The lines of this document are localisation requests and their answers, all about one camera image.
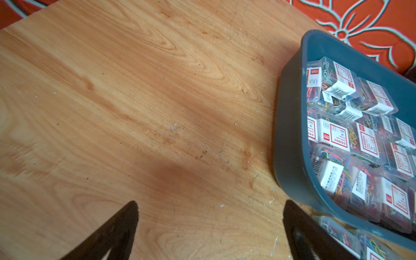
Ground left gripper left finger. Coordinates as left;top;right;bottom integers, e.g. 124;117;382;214
62;200;139;260

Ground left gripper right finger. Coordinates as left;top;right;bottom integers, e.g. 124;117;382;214
283;200;357;260

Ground removed paper clip box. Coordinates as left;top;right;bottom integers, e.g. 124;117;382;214
353;230;402;260
312;216;361;260

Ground blue plastic storage tray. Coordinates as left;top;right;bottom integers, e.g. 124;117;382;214
273;30;416;250

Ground paper clip box front left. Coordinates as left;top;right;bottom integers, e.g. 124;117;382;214
311;144;344;196

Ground paper clip box middle left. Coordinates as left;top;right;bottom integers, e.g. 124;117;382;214
307;109;351;152

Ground paper clip box back middle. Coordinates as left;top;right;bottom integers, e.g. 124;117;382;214
351;78;399;117

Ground paper clip box back left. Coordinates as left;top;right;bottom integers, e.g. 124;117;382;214
306;56;358;104

